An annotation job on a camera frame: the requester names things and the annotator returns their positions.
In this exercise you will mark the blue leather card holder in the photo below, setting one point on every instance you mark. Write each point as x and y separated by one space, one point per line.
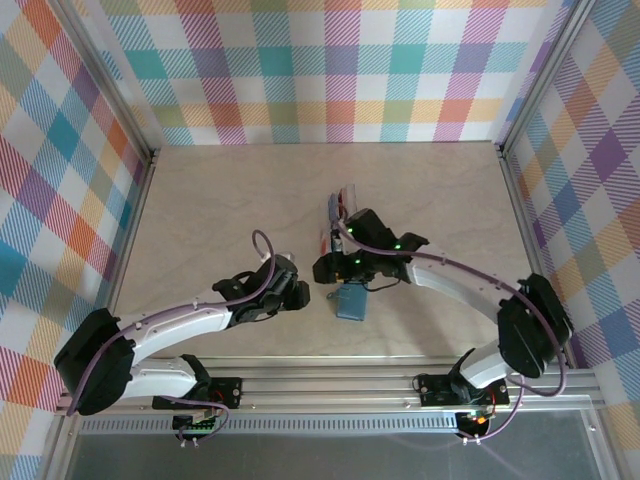
352 305

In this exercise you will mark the stack of plastic cards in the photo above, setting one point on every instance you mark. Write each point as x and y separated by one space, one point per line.
332 205

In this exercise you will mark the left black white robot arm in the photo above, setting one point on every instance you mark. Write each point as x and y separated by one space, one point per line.
95 365

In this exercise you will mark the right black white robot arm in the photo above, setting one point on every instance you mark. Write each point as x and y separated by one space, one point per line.
532 330

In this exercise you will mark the clear acrylic card stand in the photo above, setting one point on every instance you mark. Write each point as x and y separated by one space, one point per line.
351 197

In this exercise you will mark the small circuit board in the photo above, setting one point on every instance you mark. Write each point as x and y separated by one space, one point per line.
477 420
200 427

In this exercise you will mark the grey sheet panel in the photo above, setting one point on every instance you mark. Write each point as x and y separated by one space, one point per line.
325 460

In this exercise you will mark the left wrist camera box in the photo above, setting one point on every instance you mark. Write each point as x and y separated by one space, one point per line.
284 260

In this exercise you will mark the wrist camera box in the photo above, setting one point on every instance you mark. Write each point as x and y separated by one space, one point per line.
369 226
284 260

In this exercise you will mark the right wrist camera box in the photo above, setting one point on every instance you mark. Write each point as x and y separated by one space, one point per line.
369 226

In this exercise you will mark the aluminium cross rail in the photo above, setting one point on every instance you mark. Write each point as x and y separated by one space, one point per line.
325 387

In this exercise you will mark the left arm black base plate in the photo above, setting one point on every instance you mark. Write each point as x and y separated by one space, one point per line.
227 390

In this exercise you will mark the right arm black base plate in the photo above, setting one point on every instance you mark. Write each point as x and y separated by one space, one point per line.
435 395

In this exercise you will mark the aluminium side rail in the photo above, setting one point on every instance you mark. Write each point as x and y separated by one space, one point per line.
134 220
525 220

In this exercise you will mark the aluminium corner post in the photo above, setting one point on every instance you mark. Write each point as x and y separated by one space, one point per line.
114 85
541 75

